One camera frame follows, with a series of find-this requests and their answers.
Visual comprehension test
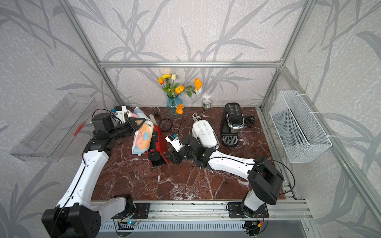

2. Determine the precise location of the small green can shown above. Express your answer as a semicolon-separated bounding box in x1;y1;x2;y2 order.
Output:
202;98;211;111

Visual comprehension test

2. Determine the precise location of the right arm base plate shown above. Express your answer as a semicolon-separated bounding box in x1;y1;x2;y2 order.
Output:
226;202;269;219

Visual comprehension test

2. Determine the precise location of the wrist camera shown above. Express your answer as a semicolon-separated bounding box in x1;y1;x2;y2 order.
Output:
166;133;183;152
111;106;128;123

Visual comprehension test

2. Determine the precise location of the black coffee machine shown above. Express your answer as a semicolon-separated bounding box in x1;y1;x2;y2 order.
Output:
220;103;245;147

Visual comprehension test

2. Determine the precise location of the red coffee machine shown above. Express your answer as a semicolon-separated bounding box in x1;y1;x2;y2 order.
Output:
146;125;170;168

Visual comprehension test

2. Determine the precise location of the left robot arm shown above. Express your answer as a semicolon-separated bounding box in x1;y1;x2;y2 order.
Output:
42;113;146;238

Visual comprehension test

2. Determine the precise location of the colourful striped cloth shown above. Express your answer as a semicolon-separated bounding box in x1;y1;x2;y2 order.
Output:
127;107;154;155

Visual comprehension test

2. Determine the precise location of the white wire basket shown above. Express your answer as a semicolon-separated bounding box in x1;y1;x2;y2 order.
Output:
270;90;332;164

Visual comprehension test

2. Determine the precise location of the black machine power cable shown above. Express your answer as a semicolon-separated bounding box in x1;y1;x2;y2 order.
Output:
243;115;256;129

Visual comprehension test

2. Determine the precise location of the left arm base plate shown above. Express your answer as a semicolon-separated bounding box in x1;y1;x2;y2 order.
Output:
112;202;150;220

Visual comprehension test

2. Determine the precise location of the clear plastic wall shelf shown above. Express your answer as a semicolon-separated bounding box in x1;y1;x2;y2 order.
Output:
10;93;97;162

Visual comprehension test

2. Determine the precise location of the white work glove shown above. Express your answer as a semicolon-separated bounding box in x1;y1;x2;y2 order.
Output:
149;114;157;125

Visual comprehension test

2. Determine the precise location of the blue glass vase with flowers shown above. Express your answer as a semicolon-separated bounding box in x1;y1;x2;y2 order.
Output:
157;73;203;118

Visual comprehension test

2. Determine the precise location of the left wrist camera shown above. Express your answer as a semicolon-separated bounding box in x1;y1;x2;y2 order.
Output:
111;106;128;123

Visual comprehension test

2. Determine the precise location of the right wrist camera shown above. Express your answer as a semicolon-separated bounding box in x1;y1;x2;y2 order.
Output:
166;133;183;152

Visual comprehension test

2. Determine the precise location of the white coffee machine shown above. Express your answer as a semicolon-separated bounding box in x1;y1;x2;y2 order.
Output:
192;120;220;149

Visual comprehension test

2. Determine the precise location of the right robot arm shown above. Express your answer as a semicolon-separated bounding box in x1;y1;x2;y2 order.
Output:
166;133;284;211

